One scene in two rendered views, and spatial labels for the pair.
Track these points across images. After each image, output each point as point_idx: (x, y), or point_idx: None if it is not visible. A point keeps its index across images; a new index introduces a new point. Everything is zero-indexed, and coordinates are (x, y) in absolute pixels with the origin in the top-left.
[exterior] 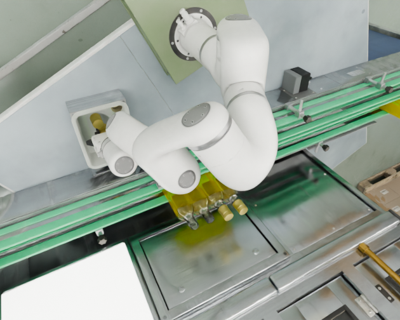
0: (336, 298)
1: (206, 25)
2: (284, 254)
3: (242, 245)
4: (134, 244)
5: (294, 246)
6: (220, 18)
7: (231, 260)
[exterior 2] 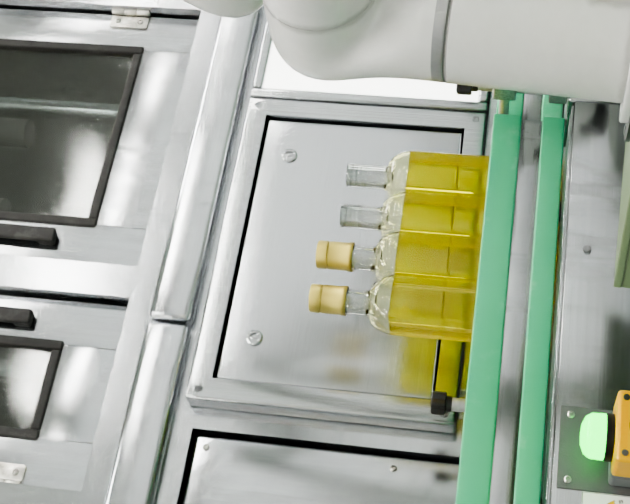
0: (57, 435)
1: (560, 13)
2: (198, 386)
3: (290, 322)
4: (458, 116)
5: (212, 453)
6: None
7: (275, 277)
